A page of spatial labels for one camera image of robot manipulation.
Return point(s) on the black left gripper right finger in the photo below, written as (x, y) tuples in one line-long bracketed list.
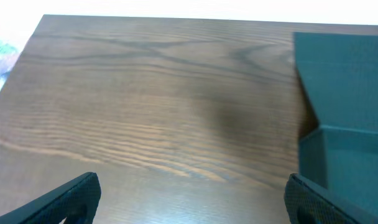
[(308, 203)]

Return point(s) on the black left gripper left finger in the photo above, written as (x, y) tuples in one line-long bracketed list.
[(73, 202)]

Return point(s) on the dark green box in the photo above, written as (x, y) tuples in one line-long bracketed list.
[(339, 74)]

